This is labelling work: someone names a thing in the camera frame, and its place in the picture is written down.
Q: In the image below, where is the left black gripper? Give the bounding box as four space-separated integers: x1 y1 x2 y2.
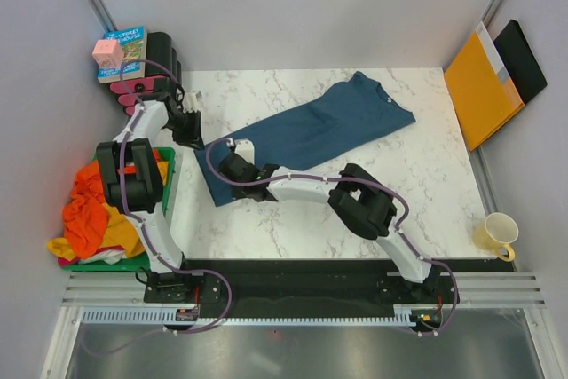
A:
163 109 205 152

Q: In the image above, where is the blue t shirt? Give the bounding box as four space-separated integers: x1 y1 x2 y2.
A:
193 70 417 208

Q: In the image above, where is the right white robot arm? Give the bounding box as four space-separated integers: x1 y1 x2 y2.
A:
219 153 440 303

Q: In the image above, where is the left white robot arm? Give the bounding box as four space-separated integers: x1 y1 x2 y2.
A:
96 77 204 302

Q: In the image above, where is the pink black drawer unit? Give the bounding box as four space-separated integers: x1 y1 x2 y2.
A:
109 32 182 116

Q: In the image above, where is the blue storey treehouse book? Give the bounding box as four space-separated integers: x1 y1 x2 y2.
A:
98 27 147 83

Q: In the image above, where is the pink cube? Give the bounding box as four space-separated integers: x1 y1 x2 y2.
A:
92 39 124 69

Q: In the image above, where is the yellow t shirt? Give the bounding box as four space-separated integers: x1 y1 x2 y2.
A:
47 161 170 260

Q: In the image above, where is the orange t shirt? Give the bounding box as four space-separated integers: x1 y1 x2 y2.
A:
62 152 163 260

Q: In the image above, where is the green plastic bin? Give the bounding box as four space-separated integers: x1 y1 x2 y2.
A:
61 146 178 272

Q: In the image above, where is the white red t shirt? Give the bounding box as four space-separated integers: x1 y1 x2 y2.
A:
79 249 127 265

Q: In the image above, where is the orange folder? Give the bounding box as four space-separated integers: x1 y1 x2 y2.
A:
444 22 525 151

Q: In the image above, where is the yellow mug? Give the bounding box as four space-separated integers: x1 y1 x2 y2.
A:
473 212 519 262

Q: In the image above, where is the black folder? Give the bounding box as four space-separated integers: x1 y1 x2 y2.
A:
493 20 548 104

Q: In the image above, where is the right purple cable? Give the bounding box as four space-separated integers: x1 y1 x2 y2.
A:
205 138 461 338

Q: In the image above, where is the purple cable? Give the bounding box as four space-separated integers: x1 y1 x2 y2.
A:
205 138 461 338
79 59 234 358

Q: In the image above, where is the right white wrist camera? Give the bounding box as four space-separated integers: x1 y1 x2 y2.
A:
226 138 255 164

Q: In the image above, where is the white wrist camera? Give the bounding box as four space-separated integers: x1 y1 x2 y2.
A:
182 91 202 112
226 138 255 164

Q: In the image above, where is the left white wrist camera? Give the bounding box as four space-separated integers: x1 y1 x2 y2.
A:
182 91 202 112

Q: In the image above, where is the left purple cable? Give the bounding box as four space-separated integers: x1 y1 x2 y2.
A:
79 59 234 358

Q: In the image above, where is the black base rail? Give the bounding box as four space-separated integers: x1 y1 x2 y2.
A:
144 259 459 318

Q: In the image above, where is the white slotted cable duct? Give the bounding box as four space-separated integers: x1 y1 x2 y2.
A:
81 307 416 327

